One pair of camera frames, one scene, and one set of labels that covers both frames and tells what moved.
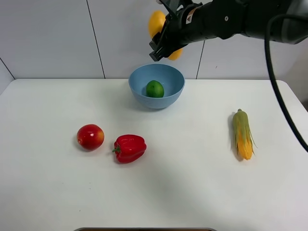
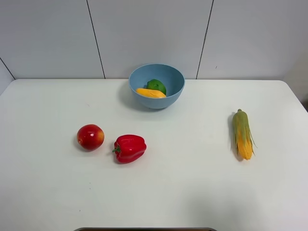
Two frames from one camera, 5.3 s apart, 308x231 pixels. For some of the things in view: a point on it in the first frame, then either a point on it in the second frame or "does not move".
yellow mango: x=156 y=21 to x=147 y=92
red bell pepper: x=129 y=147 does not move
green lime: x=154 y=89 does not move
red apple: x=90 y=137 does not move
